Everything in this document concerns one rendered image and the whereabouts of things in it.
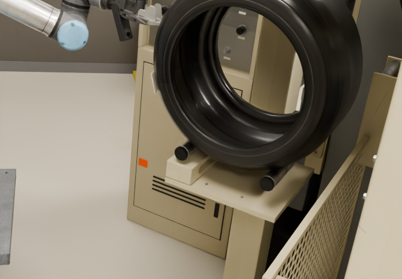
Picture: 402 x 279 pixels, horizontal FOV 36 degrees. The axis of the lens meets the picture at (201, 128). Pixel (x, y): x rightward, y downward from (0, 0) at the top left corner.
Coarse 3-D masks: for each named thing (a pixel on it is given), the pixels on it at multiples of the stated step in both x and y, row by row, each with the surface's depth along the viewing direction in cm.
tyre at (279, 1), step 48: (192, 0) 166; (240, 0) 159; (288, 0) 155; (336, 0) 167; (192, 48) 200; (336, 48) 156; (192, 96) 198; (336, 96) 159; (240, 144) 194; (288, 144) 167
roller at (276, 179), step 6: (294, 162) 188; (276, 168) 180; (282, 168) 181; (288, 168) 184; (270, 174) 176; (276, 174) 177; (282, 174) 180; (264, 180) 175; (270, 180) 174; (276, 180) 176; (264, 186) 176; (270, 186) 175
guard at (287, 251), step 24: (360, 144) 182; (360, 168) 200; (336, 192) 168; (312, 216) 145; (336, 216) 182; (288, 240) 135; (312, 240) 158; (336, 240) 195; (288, 264) 138; (312, 264) 168; (336, 264) 214
